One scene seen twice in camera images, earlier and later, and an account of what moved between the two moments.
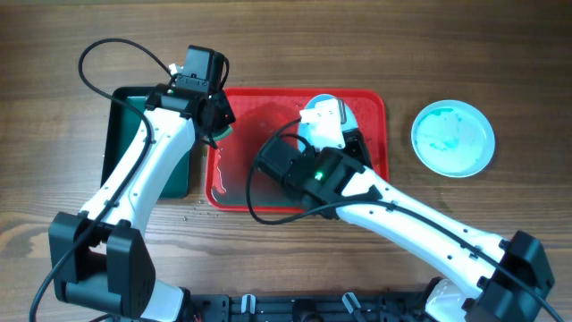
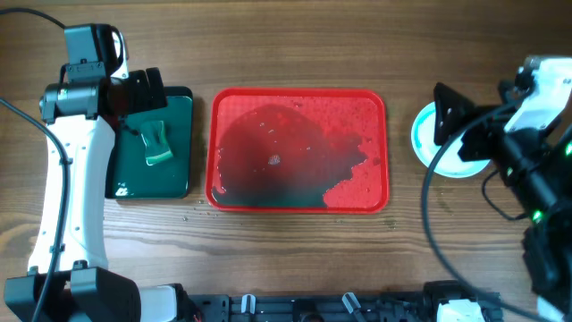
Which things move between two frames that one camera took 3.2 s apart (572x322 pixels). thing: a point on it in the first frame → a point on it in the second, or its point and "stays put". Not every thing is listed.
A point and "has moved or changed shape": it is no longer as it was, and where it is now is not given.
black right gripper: (353, 145) → (458, 112)
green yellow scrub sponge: (224, 135) has moved or changed shape
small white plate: (452, 139) stays put
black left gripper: (226, 114) → (144, 100)
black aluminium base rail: (222, 308) stays put
